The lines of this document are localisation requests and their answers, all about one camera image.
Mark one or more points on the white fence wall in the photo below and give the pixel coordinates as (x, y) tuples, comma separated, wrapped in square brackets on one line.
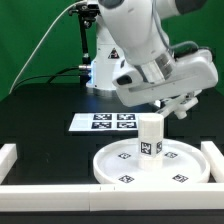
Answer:
[(8, 156), (215, 158), (107, 197)]

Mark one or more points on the white right fence wall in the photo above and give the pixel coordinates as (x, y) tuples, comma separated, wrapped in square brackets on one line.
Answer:
[(215, 158)]

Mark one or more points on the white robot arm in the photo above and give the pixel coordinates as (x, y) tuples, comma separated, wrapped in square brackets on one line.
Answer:
[(135, 60)]

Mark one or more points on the white marker sheet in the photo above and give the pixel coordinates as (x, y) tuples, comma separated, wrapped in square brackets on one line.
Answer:
[(83, 122)]

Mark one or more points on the white front fence wall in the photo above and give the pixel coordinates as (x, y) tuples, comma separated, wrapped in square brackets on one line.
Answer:
[(107, 197)]

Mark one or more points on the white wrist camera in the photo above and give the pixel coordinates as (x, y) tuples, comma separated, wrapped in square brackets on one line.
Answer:
[(127, 78)]

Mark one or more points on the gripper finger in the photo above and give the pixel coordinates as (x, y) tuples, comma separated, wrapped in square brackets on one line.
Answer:
[(190, 100), (169, 106)]

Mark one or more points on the black camera stand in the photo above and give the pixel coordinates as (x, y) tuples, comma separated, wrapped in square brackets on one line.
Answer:
[(87, 14)]

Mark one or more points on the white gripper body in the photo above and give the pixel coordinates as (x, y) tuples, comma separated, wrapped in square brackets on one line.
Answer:
[(167, 77)]

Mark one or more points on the white left fence wall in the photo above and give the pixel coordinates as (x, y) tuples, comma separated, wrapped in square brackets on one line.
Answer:
[(8, 156)]

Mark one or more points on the white round table top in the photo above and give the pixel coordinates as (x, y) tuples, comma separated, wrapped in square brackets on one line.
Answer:
[(177, 163)]

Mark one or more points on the white table base part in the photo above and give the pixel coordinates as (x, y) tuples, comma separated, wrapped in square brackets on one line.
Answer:
[(180, 112)]

